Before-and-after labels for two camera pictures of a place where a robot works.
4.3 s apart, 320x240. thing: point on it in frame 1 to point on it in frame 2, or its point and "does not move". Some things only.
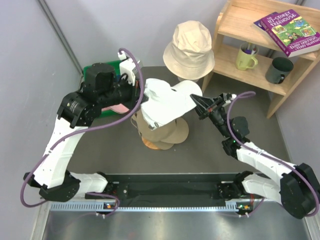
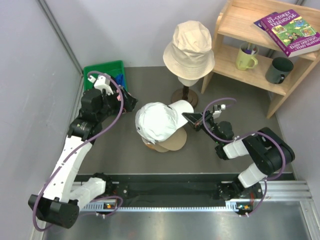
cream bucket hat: [190, 55] does not move
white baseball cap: [163, 103] to [155, 121]
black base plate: [165, 187] does not move
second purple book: [260, 24] does not move
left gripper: [135, 91] to [129, 101]
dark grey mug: [276, 72] does not move
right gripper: [202, 104] to [194, 118]
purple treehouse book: [294, 34] does not move
